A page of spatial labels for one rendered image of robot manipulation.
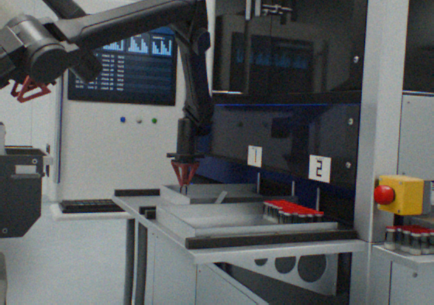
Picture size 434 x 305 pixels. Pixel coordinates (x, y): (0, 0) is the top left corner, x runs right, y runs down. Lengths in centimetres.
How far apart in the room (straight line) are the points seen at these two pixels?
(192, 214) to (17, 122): 525
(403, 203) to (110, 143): 116
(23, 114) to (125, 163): 455
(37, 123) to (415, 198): 566
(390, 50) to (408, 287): 53
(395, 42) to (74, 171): 121
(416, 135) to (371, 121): 12
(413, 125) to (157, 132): 105
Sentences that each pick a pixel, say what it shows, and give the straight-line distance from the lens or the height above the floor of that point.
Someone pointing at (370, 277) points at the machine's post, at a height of 81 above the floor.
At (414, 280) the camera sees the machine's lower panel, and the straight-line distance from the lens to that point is 128.
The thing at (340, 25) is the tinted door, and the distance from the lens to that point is 128.
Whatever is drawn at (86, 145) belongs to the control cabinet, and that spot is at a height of 101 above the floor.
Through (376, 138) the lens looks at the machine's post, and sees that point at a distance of 113.
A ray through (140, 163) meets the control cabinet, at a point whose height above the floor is 94.
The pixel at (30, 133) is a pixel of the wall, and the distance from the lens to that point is 644.
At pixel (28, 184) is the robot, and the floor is 99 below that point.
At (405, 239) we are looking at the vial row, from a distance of 112.
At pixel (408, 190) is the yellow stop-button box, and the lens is 108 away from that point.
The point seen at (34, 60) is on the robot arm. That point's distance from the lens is 92.
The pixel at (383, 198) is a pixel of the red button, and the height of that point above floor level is 99.
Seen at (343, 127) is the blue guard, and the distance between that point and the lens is 122.
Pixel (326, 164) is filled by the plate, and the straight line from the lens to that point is 126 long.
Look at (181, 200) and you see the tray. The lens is 142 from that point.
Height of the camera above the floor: 114
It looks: 3 degrees down
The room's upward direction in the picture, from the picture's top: 3 degrees clockwise
